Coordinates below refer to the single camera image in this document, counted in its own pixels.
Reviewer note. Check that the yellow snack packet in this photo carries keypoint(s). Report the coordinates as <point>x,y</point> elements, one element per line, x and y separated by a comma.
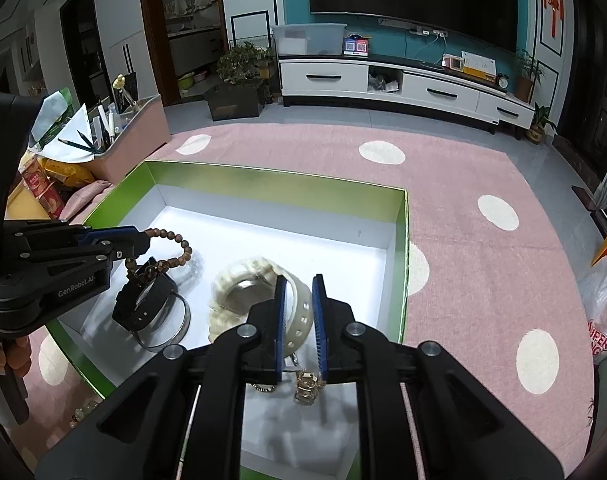
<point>68,172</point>

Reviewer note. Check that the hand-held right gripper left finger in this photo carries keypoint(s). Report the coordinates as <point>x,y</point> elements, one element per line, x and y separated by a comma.
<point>281,320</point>

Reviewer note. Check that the white wristwatch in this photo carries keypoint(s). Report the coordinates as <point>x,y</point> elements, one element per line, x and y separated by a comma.
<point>243,272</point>

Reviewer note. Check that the white paper sheet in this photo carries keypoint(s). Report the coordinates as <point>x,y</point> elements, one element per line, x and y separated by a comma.
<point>68,132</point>

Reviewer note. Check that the blue and red signs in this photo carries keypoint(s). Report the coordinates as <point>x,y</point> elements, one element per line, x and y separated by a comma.
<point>357,46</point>

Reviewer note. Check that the small pink device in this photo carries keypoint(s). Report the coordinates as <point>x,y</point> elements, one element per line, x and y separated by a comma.
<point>453,62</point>

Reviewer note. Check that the white television cabinet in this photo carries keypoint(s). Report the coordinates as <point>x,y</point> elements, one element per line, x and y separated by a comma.
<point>328,80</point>

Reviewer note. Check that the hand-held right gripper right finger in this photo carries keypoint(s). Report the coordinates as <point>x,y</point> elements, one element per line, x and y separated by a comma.
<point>319,330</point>

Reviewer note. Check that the white desk calendar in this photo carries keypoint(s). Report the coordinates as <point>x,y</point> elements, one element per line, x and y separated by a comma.
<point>478,65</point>

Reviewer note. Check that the red snack boxes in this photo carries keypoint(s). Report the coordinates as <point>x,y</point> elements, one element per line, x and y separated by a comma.
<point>41,185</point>

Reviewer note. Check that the potted plant in yellow pot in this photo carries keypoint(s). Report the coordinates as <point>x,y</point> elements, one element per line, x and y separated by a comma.
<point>536,132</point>

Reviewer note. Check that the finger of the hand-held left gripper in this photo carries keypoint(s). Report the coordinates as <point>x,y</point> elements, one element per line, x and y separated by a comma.
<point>133,245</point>
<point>113,232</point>

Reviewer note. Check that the black wristwatch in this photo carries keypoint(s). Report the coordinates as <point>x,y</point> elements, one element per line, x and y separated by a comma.
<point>143,295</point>

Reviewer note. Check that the green and white bag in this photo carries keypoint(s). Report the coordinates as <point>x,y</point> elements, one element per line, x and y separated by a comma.
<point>51,115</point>

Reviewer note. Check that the bushy plant in dark planter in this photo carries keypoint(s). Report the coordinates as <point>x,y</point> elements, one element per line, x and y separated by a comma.
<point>238,85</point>

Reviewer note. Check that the white power strip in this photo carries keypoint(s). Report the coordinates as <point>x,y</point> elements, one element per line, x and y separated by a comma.
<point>426,32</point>

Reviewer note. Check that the silver metal bangle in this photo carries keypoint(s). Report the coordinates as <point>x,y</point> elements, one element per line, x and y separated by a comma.
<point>186,317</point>

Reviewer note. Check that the green cardboard box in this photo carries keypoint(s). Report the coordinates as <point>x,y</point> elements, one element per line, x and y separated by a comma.
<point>263,175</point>

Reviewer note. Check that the small black alarm clock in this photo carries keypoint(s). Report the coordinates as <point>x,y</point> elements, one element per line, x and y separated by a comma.
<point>502,81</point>

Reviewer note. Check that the clear plastic storage box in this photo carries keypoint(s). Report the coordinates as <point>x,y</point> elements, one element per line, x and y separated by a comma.
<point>308,40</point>

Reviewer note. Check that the white plastic shopping bag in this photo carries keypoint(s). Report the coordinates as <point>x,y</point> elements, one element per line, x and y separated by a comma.
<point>603,300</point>

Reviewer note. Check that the potted plant in tall pot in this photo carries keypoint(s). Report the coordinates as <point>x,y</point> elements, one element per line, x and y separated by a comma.
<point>524,87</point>

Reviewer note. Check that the pink polka dot tablecloth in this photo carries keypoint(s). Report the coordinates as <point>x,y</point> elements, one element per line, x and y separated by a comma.
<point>458,270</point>

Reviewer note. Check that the green plastic basin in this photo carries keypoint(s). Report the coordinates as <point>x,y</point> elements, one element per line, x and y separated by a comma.
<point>188,81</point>

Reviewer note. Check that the person's left hand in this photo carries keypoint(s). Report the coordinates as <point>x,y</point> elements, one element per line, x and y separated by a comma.
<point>21,355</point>

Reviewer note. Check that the pink desk organizer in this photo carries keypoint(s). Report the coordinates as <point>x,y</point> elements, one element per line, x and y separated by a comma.
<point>138,135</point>

